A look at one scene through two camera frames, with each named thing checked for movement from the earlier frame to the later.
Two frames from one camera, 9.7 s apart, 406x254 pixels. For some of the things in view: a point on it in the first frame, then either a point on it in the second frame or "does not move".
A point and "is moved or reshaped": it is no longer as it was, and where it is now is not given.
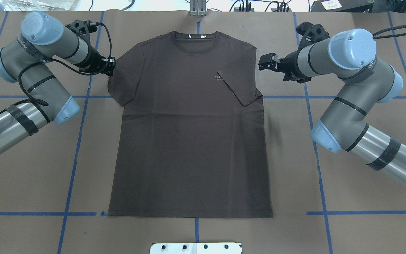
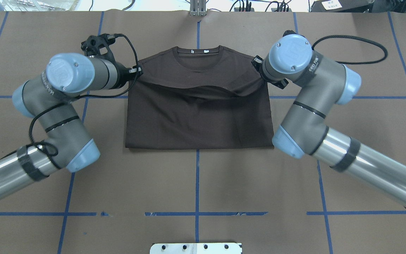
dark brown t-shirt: [193, 141] is moved or reshaped
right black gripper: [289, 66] → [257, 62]
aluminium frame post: [198, 7] does not move
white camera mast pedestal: [217, 248] does not move
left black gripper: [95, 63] → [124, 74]
